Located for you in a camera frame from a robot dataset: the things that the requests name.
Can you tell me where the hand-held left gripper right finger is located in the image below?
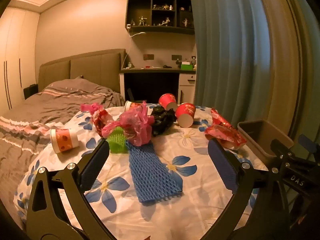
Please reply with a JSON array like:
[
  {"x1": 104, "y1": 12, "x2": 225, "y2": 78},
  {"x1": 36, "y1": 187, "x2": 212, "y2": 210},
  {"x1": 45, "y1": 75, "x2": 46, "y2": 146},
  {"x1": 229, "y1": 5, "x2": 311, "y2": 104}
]
[{"x1": 200, "y1": 139, "x2": 290, "y2": 240}]

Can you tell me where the large red foil wrapper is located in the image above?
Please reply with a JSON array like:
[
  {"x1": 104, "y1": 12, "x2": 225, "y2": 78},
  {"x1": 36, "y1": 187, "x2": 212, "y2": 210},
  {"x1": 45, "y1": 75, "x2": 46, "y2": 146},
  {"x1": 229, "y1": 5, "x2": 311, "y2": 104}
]
[{"x1": 204, "y1": 108, "x2": 248, "y2": 150}]

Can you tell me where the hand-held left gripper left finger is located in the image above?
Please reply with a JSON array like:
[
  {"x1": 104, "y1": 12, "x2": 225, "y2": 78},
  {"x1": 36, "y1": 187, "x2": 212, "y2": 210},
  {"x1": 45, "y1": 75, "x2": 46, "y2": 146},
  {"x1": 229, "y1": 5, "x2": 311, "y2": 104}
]
[{"x1": 26, "y1": 139, "x2": 115, "y2": 240}]

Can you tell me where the dark desk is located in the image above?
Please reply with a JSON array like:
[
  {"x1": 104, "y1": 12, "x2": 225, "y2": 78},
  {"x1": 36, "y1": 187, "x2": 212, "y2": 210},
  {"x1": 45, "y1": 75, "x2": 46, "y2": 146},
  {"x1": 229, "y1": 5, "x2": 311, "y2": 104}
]
[{"x1": 119, "y1": 66, "x2": 197, "y2": 105}]

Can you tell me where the row of figurines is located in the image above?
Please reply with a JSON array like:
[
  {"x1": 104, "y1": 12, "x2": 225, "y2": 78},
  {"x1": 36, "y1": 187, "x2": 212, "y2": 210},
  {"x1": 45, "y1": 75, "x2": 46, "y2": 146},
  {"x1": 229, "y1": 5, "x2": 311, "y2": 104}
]
[{"x1": 130, "y1": 4, "x2": 193, "y2": 28}]

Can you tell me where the large pink plastic bag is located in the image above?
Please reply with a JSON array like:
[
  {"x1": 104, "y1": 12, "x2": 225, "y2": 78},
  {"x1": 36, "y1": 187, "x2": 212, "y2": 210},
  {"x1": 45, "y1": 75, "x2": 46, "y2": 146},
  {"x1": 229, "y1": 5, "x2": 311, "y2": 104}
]
[{"x1": 101, "y1": 101, "x2": 155, "y2": 147}]

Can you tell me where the green foam net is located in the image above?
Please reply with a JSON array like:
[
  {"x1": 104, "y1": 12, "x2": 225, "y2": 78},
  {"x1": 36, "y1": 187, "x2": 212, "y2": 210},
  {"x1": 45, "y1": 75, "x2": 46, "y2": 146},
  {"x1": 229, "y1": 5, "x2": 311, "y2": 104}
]
[{"x1": 106, "y1": 127, "x2": 129, "y2": 154}]

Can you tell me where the black plastic bag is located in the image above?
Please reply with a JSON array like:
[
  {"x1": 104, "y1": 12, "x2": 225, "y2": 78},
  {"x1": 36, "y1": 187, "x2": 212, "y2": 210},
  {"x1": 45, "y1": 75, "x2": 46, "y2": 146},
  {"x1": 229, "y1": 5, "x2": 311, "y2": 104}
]
[{"x1": 149, "y1": 106, "x2": 178, "y2": 137}]

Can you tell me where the white drawer cabinet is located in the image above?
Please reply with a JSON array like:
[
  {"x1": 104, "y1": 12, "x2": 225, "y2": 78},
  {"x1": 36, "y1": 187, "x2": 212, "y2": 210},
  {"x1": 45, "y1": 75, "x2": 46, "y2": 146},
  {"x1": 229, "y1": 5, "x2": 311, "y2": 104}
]
[{"x1": 178, "y1": 73, "x2": 197, "y2": 105}]

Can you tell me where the grey plastic bin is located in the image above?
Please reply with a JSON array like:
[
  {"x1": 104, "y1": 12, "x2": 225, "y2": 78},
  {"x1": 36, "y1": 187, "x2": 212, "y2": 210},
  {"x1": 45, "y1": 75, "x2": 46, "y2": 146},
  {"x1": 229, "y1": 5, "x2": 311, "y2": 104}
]
[{"x1": 237, "y1": 120, "x2": 294, "y2": 165}]

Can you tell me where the dark wall shelf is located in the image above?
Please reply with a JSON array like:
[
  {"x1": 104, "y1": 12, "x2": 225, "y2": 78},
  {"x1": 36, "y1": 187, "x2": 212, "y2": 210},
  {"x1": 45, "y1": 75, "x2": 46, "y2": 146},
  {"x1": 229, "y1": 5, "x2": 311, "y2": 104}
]
[{"x1": 124, "y1": 0, "x2": 195, "y2": 35}]

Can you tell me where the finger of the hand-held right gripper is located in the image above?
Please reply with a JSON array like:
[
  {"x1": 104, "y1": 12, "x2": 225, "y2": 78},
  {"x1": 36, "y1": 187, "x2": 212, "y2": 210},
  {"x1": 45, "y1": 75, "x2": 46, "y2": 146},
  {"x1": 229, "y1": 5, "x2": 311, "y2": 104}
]
[
  {"x1": 298, "y1": 134, "x2": 319, "y2": 160},
  {"x1": 270, "y1": 139, "x2": 319, "y2": 193}
]

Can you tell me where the floral white blue blanket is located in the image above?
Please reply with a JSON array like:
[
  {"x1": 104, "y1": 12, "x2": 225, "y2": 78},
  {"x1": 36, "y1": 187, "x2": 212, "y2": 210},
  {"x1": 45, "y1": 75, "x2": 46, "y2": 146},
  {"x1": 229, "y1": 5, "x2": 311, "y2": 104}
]
[{"x1": 14, "y1": 104, "x2": 269, "y2": 240}]

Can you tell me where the brown padded headboard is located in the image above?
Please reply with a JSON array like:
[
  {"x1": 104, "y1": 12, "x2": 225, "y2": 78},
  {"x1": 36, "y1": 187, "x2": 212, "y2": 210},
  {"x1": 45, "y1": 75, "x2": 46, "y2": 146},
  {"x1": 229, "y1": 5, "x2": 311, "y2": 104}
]
[{"x1": 38, "y1": 49, "x2": 126, "y2": 98}]

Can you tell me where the white red paper cup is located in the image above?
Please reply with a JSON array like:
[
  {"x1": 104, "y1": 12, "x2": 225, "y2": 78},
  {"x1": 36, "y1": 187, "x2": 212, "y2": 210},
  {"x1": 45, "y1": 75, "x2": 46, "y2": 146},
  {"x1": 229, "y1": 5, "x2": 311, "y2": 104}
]
[{"x1": 124, "y1": 100, "x2": 143, "y2": 112}]

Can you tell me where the white cable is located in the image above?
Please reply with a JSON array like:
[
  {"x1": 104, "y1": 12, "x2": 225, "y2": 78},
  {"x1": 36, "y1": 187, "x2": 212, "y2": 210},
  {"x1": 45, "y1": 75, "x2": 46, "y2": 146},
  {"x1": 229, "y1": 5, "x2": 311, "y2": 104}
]
[{"x1": 122, "y1": 32, "x2": 147, "y2": 67}]

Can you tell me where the small pink plastic bag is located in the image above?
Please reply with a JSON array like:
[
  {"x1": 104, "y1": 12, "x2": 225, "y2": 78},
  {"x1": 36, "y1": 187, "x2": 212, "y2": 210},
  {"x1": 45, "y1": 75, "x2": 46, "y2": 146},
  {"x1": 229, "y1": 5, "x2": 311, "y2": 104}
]
[{"x1": 80, "y1": 102, "x2": 104, "y2": 113}]

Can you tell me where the blue foam net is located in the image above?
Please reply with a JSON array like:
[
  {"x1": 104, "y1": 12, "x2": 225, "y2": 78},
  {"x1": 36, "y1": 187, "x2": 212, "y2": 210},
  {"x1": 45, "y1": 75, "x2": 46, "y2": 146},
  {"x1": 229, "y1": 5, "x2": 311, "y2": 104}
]
[{"x1": 125, "y1": 140, "x2": 183, "y2": 203}]

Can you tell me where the grey striped duvet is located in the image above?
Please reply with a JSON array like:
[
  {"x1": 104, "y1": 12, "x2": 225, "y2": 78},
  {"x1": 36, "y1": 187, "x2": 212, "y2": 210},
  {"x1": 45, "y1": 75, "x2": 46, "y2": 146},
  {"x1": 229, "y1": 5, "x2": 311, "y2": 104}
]
[{"x1": 0, "y1": 78, "x2": 125, "y2": 213}]

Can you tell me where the white wardrobe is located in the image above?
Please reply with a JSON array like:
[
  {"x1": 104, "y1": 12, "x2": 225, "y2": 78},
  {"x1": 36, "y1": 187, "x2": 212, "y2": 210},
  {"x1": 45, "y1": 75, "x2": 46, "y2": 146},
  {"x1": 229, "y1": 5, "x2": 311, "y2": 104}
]
[{"x1": 0, "y1": 6, "x2": 40, "y2": 110}]

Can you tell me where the white orange paper cup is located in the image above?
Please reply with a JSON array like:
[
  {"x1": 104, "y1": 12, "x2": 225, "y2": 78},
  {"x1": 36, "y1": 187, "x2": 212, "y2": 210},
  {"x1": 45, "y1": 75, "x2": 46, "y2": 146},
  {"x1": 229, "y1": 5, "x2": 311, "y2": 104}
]
[{"x1": 50, "y1": 128, "x2": 80, "y2": 154}]

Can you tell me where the blue curtain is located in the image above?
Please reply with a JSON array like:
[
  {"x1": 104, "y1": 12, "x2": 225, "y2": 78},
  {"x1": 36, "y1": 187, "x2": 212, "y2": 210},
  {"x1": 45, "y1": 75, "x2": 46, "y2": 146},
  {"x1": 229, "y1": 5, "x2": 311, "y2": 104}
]
[{"x1": 189, "y1": 0, "x2": 320, "y2": 160}]

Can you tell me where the black nightstand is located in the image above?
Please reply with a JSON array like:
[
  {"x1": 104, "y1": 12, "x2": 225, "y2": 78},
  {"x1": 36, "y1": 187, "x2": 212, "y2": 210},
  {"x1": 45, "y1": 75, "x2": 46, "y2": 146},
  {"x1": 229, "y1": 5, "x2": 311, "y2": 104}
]
[{"x1": 24, "y1": 84, "x2": 38, "y2": 100}]

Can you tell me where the small red foil wrapper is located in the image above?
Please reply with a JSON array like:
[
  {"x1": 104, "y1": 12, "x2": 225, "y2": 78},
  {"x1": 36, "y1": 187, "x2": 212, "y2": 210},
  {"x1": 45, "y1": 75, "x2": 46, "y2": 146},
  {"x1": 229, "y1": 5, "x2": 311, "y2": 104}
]
[{"x1": 90, "y1": 107, "x2": 115, "y2": 138}]

